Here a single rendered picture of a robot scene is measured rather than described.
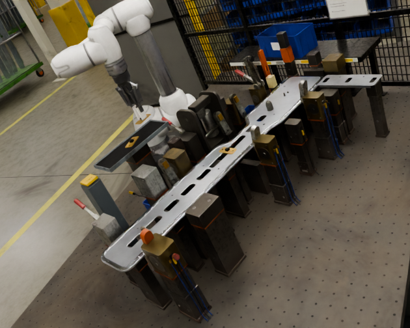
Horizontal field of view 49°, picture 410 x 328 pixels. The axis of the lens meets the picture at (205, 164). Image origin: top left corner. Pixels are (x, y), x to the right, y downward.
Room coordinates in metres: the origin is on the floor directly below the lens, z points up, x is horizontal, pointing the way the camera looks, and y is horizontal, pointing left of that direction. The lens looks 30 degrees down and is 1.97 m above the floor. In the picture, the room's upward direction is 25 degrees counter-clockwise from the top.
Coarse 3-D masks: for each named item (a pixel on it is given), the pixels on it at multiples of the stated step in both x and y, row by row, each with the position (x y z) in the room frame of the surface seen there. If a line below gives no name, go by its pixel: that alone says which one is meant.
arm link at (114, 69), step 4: (120, 60) 1.89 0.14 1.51; (124, 60) 1.92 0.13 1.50; (108, 64) 1.89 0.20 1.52; (112, 64) 1.88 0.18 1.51; (116, 64) 1.88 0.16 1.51; (120, 64) 1.89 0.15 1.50; (124, 64) 1.90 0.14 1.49; (108, 68) 1.89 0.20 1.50; (112, 68) 1.88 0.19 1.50; (116, 68) 1.88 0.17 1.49; (120, 68) 1.88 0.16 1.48; (124, 68) 1.90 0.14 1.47; (108, 72) 1.91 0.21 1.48; (112, 72) 1.89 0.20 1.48; (116, 72) 1.88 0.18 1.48; (120, 72) 1.88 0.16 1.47
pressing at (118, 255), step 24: (288, 96) 1.96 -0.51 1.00; (264, 120) 1.83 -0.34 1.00; (240, 144) 1.72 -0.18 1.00; (192, 168) 1.70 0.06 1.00; (216, 168) 1.62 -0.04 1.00; (168, 192) 1.60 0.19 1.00; (192, 192) 1.53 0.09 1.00; (144, 216) 1.51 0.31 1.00; (168, 216) 1.44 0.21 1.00; (120, 240) 1.43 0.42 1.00; (120, 264) 1.29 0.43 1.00
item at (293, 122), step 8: (288, 120) 1.75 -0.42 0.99; (296, 120) 1.72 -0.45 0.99; (288, 128) 1.73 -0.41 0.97; (296, 128) 1.69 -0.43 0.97; (288, 136) 1.74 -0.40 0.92; (296, 136) 1.70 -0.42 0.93; (304, 136) 1.70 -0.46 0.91; (296, 144) 1.72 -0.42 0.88; (304, 144) 1.71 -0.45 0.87; (296, 152) 1.74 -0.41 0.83; (304, 152) 1.70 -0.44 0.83; (304, 160) 1.71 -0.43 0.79; (312, 160) 1.72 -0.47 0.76; (304, 168) 1.72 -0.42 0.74; (312, 168) 1.71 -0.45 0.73
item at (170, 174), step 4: (160, 160) 1.69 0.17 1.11; (164, 160) 1.70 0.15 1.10; (160, 164) 1.68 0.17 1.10; (164, 164) 1.68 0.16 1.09; (168, 164) 1.69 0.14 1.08; (160, 168) 1.69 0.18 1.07; (164, 168) 1.68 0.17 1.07; (168, 168) 1.69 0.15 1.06; (164, 172) 1.68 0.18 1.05; (168, 172) 1.68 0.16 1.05; (172, 172) 1.69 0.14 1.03; (168, 176) 1.67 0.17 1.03; (172, 176) 1.68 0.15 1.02; (176, 176) 1.68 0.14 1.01; (172, 180) 1.67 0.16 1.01; (176, 180) 1.68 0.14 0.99
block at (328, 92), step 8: (328, 96) 1.83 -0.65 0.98; (336, 96) 1.83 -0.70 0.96; (328, 104) 1.84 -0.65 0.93; (336, 104) 1.82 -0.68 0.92; (336, 112) 1.82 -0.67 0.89; (336, 120) 1.83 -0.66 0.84; (344, 120) 1.85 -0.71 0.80; (336, 128) 1.83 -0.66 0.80; (344, 128) 1.83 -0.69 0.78; (336, 136) 1.84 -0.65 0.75; (344, 136) 1.83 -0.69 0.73
